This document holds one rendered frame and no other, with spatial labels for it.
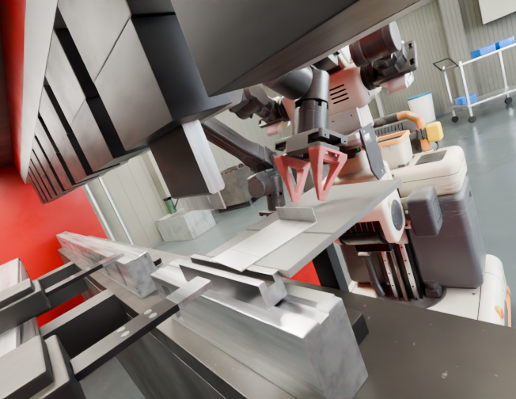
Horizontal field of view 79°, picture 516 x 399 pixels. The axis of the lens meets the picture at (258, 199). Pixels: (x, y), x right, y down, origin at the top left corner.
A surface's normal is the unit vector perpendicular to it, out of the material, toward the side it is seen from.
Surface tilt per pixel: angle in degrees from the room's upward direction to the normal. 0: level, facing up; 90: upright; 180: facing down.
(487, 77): 90
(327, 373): 90
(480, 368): 0
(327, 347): 90
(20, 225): 90
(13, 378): 0
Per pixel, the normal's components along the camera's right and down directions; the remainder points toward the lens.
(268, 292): 0.61, -0.05
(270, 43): -0.71, 0.40
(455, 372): -0.35, -0.91
